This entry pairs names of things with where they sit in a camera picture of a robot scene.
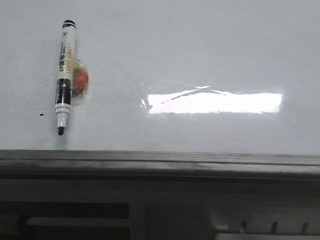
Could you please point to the black and white whiteboard marker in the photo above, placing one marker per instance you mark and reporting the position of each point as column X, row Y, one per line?
column 72, row 77

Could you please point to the white whiteboard with grey frame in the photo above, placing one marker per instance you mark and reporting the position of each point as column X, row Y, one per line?
column 209, row 88

